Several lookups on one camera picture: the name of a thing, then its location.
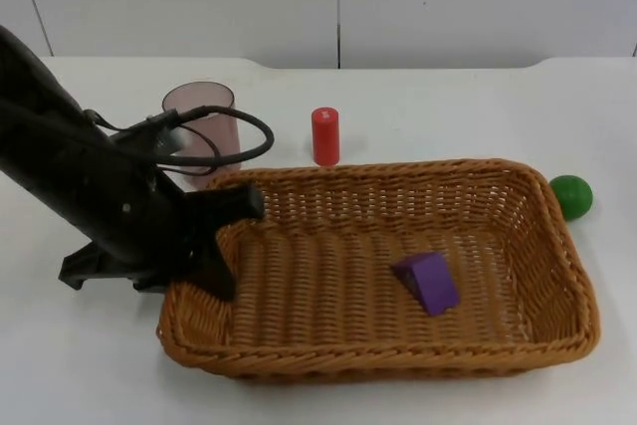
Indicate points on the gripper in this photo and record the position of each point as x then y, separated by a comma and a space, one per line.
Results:
149, 241

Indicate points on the pale brown wicker basket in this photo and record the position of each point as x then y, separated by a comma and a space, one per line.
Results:
348, 345

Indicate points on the red cylinder block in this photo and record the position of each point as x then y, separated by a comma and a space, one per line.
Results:
326, 139

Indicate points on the purple triangular block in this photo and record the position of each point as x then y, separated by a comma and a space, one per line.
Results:
433, 285

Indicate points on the clear cup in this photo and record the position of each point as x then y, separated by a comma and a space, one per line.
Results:
219, 126

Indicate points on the green ball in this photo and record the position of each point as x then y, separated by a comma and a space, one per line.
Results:
573, 197

